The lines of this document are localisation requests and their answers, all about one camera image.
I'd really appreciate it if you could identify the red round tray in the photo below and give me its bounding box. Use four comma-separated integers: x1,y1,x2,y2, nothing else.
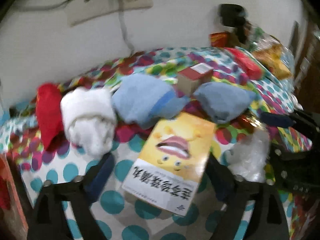
1,154,28,239

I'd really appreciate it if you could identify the light blue sock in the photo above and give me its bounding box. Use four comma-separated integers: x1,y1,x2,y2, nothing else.
193,82,256,124
112,73,190,129

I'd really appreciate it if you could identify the clear plastic bag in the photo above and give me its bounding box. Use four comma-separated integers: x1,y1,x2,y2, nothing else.
225,129,270,183

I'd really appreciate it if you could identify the yellow medicine box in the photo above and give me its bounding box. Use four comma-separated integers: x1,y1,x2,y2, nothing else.
122,112,216,216

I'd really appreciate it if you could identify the yellow snack bag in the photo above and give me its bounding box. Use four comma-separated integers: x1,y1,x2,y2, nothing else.
252,43,292,80

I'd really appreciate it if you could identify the red green flat box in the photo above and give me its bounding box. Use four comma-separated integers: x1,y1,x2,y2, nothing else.
225,48,265,80

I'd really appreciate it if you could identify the white sock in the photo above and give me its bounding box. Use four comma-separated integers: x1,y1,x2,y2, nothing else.
60,87,117,157

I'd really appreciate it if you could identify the black adapter cable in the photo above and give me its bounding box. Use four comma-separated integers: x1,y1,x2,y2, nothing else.
117,10,137,55

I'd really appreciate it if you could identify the polka dot table cloth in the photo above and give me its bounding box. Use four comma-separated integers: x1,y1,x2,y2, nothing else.
1,48,317,239

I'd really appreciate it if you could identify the red foil candy bar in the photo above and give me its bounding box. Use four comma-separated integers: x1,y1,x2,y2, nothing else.
238,114,263,133

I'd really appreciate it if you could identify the red snack packet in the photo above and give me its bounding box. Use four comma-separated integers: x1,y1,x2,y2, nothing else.
209,31,231,48

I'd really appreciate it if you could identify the white wall socket plate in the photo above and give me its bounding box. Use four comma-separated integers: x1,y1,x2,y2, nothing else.
64,0,153,26

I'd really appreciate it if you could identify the dark red barcode box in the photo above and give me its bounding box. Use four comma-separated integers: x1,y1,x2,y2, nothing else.
177,63,214,96

